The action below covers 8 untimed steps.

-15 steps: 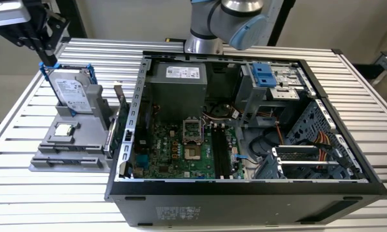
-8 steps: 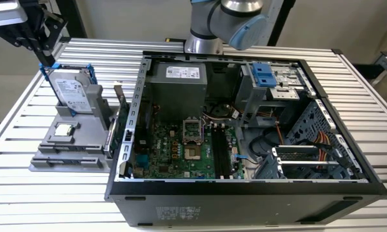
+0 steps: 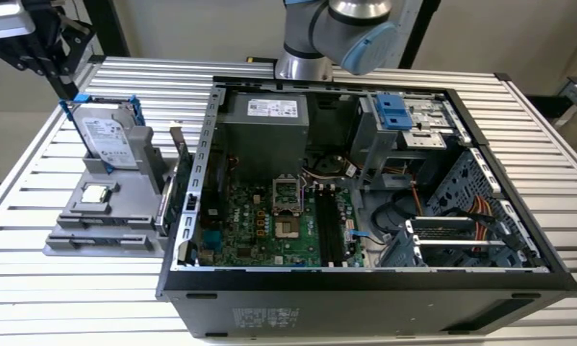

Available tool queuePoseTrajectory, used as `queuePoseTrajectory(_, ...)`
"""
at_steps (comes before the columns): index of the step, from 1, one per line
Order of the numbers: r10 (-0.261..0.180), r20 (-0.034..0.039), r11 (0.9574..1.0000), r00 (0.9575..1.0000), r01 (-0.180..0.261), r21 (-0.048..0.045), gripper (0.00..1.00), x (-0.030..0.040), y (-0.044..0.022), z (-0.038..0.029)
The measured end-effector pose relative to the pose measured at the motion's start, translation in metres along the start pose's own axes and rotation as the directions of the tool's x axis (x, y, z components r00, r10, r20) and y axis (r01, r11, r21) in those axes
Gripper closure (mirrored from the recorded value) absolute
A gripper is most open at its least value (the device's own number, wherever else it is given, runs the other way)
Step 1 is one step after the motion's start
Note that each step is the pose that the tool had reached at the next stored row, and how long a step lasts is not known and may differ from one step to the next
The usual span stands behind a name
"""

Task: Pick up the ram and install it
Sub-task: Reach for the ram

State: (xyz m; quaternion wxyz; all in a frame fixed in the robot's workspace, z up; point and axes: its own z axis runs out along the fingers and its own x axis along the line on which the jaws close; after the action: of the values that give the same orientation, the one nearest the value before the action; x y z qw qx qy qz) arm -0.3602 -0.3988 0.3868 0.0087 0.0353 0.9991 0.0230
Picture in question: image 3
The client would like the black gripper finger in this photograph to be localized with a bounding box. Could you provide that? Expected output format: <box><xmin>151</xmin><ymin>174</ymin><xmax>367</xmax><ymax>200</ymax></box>
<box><xmin>59</xmin><ymin>19</ymin><xmax>99</xmax><ymax>102</ymax></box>
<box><xmin>7</xmin><ymin>53</ymin><xmax>72</xmax><ymax>102</ymax></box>

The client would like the black RAM slot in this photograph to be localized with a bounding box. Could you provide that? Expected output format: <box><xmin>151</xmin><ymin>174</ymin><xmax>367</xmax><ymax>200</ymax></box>
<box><xmin>315</xmin><ymin>185</ymin><xmax>339</xmax><ymax>267</ymax></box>
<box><xmin>327</xmin><ymin>185</ymin><xmax>351</xmax><ymax>268</ymax></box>

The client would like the hard disk in blue carrier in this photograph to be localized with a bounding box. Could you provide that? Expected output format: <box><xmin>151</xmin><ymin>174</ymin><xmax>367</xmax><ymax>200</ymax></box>
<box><xmin>58</xmin><ymin>92</ymin><xmax>150</xmax><ymax>176</ymax></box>

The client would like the silver CPU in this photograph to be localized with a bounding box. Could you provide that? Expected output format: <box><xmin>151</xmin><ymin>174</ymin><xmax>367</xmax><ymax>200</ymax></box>
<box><xmin>79</xmin><ymin>185</ymin><xmax>112</xmax><ymax>205</ymax></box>

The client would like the green graphics card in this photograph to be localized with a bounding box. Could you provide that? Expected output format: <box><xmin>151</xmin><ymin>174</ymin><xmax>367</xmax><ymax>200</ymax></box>
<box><xmin>154</xmin><ymin>120</ymin><xmax>198</xmax><ymax>239</ymax></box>

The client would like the grey parts rack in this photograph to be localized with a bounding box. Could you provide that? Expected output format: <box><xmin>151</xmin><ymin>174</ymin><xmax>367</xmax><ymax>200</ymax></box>
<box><xmin>46</xmin><ymin>125</ymin><xmax>198</xmax><ymax>259</ymax></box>

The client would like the black case fan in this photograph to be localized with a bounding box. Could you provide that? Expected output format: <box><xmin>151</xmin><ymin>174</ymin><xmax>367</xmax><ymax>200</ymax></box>
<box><xmin>206</xmin><ymin>142</ymin><xmax>232</xmax><ymax>205</ymax></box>

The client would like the grey power supply unit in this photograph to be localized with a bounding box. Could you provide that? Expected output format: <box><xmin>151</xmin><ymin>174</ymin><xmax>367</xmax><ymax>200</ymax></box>
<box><xmin>215</xmin><ymin>92</ymin><xmax>314</xmax><ymax>183</ymax></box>

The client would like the blue expansion slot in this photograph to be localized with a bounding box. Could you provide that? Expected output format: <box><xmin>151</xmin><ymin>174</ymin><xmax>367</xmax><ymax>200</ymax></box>
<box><xmin>202</xmin><ymin>231</ymin><xmax>223</xmax><ymax>251</ymax></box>

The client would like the green motherboard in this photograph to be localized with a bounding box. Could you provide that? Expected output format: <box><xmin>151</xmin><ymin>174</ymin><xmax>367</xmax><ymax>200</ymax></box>
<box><xmin>195</xmin><ymin>182</ymin><xmax>368</xmax><ymax>268</ymax></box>

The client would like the round black speaker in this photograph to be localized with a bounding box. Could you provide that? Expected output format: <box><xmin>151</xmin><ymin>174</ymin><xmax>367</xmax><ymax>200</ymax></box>
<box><xmin>316</xmin><ymin>154</ymin><xmax>348</xmax><ymax>174</ymax></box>

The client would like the metal socket cover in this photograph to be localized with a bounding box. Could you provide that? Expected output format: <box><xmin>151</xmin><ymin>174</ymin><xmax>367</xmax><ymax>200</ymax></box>
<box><xmin>272</xmin><ymin>174</ymin><xmax>303</xmax><ymax>214</ymax></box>

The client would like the CPU socket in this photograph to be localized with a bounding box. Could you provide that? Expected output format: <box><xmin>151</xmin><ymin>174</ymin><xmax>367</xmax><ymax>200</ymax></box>
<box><xmin>271</xmin><ymin>213</ymin><xmax>303</xmax><ymax>241</ymax></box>

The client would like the blue plastic drive latch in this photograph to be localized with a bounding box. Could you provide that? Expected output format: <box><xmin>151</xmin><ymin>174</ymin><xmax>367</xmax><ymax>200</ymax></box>
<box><xmin>374</xmin><ymin>92</ymin><xmax>411</xmax><ymax>130</ymax></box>

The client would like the black PC case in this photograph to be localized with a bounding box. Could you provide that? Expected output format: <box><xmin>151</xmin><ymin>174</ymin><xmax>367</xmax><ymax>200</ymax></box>
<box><xmin>154</xmin><ymin>75</ymin><xmax>577</xmax><ymax>340</ymax></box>

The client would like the grey metal disk bay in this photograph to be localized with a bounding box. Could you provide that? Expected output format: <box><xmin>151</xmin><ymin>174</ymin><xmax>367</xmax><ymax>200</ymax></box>
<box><xmin>379</xmin><ymin>215</ymin><xmax>511</xmax><ymax>268</ymax></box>

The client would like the black vertical post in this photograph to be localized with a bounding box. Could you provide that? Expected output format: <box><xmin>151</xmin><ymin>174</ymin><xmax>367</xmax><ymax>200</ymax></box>
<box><xmin>88</xmin><ymin>0</ymin><xmax>132</xmax><ymax>58</ymax></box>
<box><xmin>398</xmin><ymin>0</ymin><xmax>442</xmax><ymax>69</ymax></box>

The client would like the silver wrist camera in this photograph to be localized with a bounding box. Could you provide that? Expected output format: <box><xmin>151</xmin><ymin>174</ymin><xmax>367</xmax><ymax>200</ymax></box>
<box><xmin>0</xmin><ymin>0</ymin><xmax>36</xmax><ymax>41</ymax></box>

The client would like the white brown wire bundle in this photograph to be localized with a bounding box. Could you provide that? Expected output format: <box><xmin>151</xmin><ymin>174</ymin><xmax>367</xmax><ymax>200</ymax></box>
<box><xmin>302</xmin><ymin>164</ymin><xmax>362</xmax><ymax>183</ymax></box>

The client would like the black cable loop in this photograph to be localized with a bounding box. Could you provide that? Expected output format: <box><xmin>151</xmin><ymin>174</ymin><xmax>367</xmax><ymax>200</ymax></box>
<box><xmin>371</xmin><ymin>190</ymin><xmax>415</xmax><ymax>241</ymax></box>

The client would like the orange wire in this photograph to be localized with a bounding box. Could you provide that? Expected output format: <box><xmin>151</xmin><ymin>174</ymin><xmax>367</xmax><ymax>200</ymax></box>
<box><xmin>410</xmin><ymin>179</ymin><xmax>425</xmax><ymax>217</ymax></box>

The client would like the coloured power wire bundle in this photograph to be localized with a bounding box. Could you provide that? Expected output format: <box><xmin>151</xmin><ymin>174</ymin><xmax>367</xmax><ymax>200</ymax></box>
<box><xmin>466</xmin><ymin>196</ymin><xmax>497</xmax><ymax>243</ymax></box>

